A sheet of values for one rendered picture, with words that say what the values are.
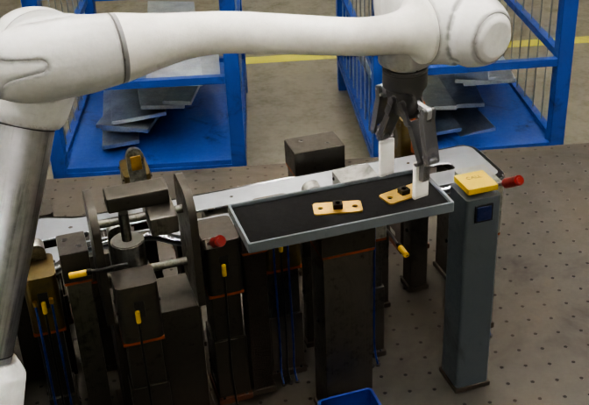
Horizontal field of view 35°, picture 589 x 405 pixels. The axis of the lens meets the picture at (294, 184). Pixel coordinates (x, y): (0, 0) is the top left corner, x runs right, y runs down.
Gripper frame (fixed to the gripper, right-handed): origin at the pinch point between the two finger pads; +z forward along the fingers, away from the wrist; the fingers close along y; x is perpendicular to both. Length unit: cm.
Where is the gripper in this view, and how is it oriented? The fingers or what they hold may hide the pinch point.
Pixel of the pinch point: (402, 173)
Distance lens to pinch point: 166.3
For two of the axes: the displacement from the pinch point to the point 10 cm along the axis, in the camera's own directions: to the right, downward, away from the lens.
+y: -5.2, -4.0, 7.6
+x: -8.5, 2.8, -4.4
